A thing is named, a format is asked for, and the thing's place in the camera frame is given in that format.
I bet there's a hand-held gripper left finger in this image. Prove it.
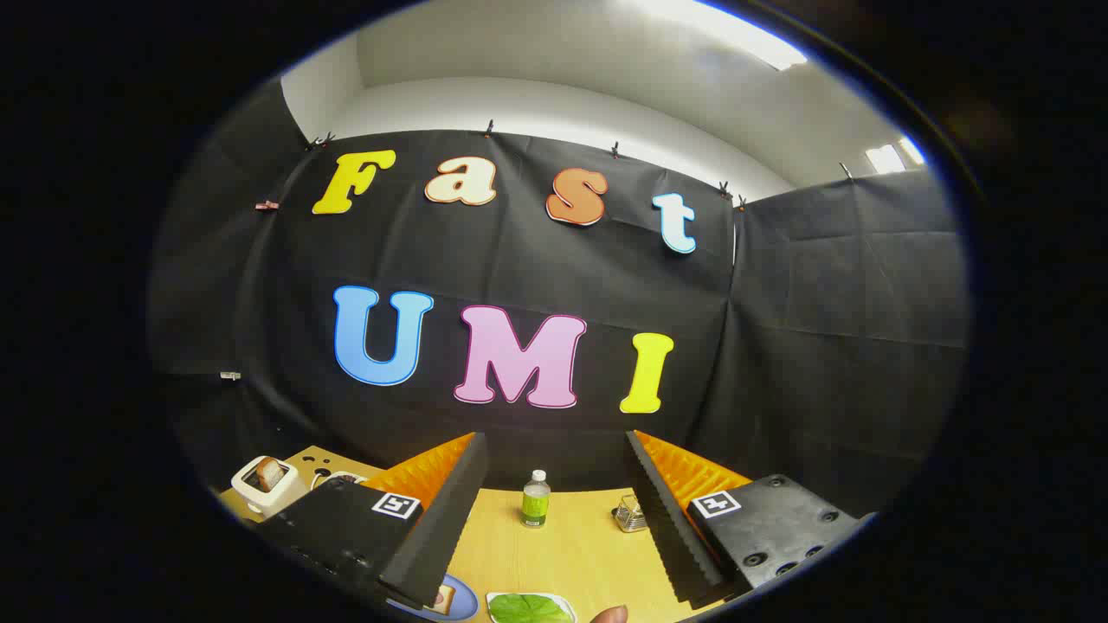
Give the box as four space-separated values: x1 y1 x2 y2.
258 431 488 611

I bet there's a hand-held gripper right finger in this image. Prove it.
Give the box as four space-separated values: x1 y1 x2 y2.
625 429 877 607

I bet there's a green lettuce leaf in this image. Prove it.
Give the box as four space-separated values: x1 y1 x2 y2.
491 594 572 623

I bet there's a green label drink bottle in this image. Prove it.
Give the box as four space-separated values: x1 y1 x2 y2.
521 470 551 529

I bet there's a blue round plate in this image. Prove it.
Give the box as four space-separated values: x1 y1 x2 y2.
387 573 480 622

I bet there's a white square plate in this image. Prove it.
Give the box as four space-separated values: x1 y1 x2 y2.
486 592 578 623

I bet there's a white toaster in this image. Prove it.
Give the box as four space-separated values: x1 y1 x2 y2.
231 456 311 520

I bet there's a black backdrop cloth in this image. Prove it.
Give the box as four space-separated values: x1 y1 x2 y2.
147 78 970 520

